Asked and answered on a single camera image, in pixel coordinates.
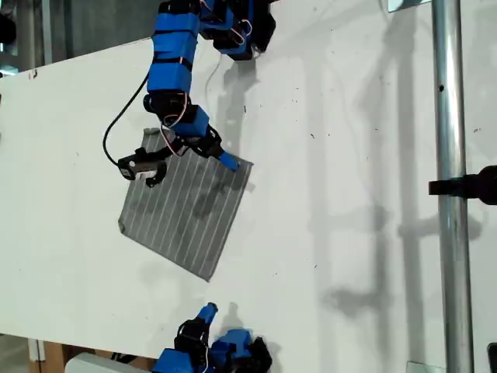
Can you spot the black round object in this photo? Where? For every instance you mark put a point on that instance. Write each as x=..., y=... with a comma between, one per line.
x=5, y=29

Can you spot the steel post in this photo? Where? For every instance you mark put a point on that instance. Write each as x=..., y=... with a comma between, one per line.
x=450, y=116

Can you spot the black camera stalk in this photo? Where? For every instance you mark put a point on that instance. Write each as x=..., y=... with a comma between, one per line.
x=155, y=154

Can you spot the grey striped towel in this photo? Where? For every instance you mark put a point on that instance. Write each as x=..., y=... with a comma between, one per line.
x=182, y=225

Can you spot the black clamp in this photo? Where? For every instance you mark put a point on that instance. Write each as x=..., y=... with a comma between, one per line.
x=473, y=186

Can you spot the black camera box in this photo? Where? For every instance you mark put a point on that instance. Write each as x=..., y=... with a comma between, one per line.
x=140, y=167

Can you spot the white table bracket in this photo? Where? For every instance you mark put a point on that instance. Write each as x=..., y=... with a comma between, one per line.
x=35, y=349

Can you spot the white box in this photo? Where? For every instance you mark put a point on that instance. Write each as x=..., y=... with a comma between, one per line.
x=89, y=365

